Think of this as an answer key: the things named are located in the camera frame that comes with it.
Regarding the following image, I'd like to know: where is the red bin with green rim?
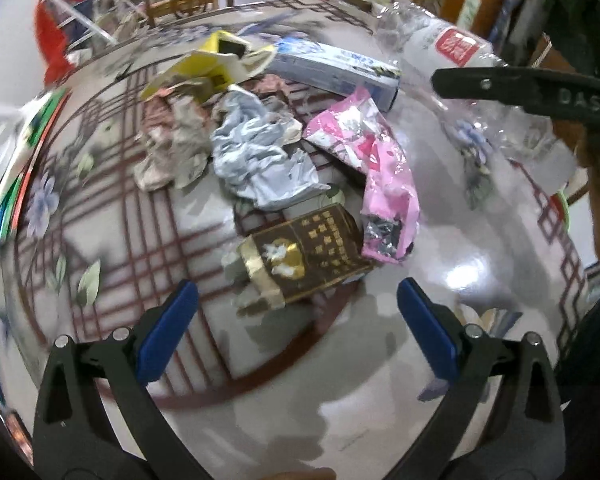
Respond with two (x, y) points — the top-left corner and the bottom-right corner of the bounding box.
(557, 187), (573, 231)

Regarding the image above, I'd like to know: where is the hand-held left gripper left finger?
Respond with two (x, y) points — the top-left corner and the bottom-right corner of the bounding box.
(32, 280), (216, 480)

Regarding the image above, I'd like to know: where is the printed paper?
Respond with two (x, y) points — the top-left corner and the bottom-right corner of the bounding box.
(132, 77), (231, 192)

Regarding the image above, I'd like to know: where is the pink foil wrapper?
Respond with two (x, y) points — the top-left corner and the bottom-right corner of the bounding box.
(302, 85), (422, 263)

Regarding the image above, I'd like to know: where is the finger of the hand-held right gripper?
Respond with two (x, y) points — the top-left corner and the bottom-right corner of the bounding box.
(431, 66), (600, 123)

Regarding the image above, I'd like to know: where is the yellow white packet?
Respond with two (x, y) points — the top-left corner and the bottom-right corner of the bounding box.
(140, 30), (277, 101)

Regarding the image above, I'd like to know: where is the red plastic stool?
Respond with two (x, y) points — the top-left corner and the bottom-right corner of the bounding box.
(34, 0), (88, 86)

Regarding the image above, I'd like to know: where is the hanging wall scroll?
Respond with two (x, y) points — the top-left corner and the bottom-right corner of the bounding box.
(460, 0), (483, 26)

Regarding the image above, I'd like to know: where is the clear plastic bottle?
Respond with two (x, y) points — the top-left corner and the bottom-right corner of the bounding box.
(372, 2), (578, 196)

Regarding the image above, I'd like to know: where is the blue white cardboard box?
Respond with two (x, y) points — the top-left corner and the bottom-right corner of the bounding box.
(267, 40), (403, 113)

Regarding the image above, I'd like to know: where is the brown gold box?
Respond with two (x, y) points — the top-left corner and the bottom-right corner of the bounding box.
(236, 204), (376, 310)

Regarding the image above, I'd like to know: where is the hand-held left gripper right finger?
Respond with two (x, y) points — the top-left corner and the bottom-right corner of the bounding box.
(387, 277), (567, 480)

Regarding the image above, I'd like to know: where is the grey paper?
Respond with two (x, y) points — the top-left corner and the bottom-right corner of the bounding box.
(210, 87), (331, 211)

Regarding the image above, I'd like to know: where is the white book rack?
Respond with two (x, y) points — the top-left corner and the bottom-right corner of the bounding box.
(50, 0), (146, 46)

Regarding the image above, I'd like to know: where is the stack of colourful books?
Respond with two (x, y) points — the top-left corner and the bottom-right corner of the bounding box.
(0, 87), (73, 257)

